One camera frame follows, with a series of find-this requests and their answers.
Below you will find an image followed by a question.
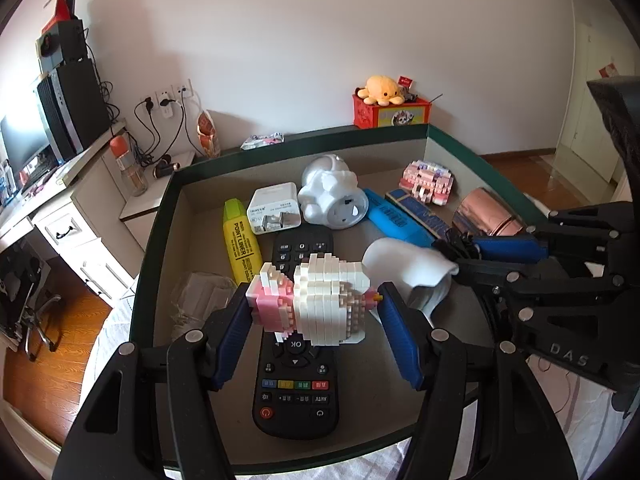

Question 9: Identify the white charger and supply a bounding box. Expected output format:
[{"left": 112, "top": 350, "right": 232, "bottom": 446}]
[{"left": 246, "top": 182, "right": 303, "bottom": 236}]

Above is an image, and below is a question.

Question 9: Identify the black computer tower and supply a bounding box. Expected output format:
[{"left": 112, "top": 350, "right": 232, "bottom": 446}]
[{"left": 35, "top": 57, "right": 111, "bottom": 161}]

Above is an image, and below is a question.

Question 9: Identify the yellow octopus plush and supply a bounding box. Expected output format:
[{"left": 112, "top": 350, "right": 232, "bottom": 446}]
[{"left": 355, "top": 76, "right": 401, "bottom": 107}]

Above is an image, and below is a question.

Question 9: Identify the blue rubber case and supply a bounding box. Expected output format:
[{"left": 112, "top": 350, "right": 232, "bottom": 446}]
[{"left": 361, "top": 187, "right": 435, "bottom": 248}]

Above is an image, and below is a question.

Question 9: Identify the rose gold tube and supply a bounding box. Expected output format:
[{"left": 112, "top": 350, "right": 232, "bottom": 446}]
[{"left": 451, "top": 187, "right": 528, "bottom": 238}]

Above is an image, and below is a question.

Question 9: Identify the black power cable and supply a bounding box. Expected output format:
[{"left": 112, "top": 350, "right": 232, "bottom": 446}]
[{"left": 134, "top": 100, "right": 166, "bottom": 166}]

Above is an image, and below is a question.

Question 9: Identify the black monitor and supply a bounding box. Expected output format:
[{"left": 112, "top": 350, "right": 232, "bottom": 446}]
[{"left": 0, "top": 115, "right": 51, "bottom": 176}]

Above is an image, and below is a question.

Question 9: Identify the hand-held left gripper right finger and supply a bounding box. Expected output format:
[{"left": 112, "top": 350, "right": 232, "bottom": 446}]
[{"left": 377, "top": 282, "right": 581, "bottom": 480}]

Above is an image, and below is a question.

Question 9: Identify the red storage crate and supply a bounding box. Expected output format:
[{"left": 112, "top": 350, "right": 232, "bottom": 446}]
[{"left": 352, "top": 94, "right": 432, "bottom": 128}]

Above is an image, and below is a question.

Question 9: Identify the silver foil packet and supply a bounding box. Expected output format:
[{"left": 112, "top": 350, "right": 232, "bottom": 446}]
[{"left": 240, "top": 132, "right": 286, "bottom": 151}]

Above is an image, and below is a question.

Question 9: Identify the clear plastic plug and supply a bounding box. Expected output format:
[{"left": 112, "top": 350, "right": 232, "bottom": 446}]
[{"left": 170, "top": 271, "right": 238, "bottom": 341}]

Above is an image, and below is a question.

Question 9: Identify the orange cap water bottle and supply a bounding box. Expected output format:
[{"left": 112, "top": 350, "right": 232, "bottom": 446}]
[{"left": 109, "top": 135, "right": 149, "bottom": 197}]

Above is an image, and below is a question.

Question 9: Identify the pink brick donut model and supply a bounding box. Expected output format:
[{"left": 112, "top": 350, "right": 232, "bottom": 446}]
[{"left": 397, "top": 158, "right": 455, "bottom": 207}]

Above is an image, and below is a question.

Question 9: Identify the white octopus-shaped socket adapter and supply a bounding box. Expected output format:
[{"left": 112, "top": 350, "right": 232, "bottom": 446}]
[{"left": 297, "top": 155, "right": 370, "bottom": 231}]

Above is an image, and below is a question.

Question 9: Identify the white wall socket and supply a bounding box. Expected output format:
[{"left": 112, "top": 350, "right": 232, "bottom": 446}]
[{"left": 137, "top": 79, "right": 193, "bottom": 118}]

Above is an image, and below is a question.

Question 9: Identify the white pink brick model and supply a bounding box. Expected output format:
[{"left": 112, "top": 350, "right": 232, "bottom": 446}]
[{"left": 245, "top": 254, "right": 383, "bottom": 347}]

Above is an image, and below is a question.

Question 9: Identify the white desk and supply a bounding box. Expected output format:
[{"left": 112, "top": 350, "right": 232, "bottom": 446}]
[{"left": 0, "top": 120, "right": 151, "bottom": 301}]

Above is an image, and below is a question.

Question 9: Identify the yellow highlighter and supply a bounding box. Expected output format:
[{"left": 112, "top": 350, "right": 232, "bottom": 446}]
[{"left": 222, "top": 198, "right": 264, "bottom": 286}]

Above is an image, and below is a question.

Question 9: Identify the black remote control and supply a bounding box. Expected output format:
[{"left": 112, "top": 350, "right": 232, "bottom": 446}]
[{"left": 252, "top": 225, "right": 343, "bottom": 438}]

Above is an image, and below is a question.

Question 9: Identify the white door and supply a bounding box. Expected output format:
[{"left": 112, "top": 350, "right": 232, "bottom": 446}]
[{"left": 555, "top": 7, "right": 626, "bottom": 186}]

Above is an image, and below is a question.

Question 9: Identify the black hair curler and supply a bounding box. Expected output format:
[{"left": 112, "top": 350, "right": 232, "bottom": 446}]
[{"left": 152, "top": 156, "right": 181, "bottom": 179}]

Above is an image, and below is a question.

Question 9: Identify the large cardboard box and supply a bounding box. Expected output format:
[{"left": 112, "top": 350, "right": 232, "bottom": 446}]
[{"left": 129, "top": 124, "right": 551, "bottom": 476}]

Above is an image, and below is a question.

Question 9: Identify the black hair clip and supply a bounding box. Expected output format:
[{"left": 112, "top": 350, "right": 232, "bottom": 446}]
[{"left": 432, "top": 230, "right": 476, "bottom": 261}]

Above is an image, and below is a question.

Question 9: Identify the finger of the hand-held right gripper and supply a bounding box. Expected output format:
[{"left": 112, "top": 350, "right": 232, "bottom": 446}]
[
  {"left": 472, "top": 202, "right": 640, "bottom": 261},
  {"left": 456, "top": 260, "right": 631, "bottom": 301}
]

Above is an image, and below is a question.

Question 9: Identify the red paper bag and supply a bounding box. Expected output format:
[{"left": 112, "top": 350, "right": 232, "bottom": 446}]
[{"left": 40, "top": 0, "right": 76, "bottom": 36}]

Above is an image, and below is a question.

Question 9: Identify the orange snack bag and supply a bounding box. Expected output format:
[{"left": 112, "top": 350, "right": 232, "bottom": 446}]
[{"left": 196, "top": 110, "right": 222, "bottom": 158}]

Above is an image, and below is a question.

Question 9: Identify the blue patterned slim box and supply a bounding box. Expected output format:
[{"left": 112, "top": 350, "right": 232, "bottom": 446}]
[{"left": 385, "top": 187, "right": 456, "bottom": 241}]

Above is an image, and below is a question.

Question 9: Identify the black office chair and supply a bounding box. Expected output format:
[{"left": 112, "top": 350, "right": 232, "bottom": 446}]
[{"left": 0, "top": 240, "right": 63, "bottom": 361}]

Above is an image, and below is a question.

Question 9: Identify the white nightstand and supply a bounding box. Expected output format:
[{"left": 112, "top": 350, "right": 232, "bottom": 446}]
[{"left": 117, "top": 150, "right": 198, "bottom": 241}]

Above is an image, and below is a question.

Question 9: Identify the white curved plastic cover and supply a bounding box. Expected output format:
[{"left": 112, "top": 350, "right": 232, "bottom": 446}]
[{"left": 361, "top": 237, "right": 460, "bottom": 321}]

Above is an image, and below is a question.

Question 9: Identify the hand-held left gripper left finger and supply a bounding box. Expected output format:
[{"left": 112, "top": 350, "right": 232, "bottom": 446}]
[{"left": 52, "top": 305, "right": 258, "bottom": 480}]

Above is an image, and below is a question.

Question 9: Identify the black speaker box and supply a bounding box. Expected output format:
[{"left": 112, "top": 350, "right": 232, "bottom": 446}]
[{"left": 36, "top": 17, "right": 87, "bottom": 71}]

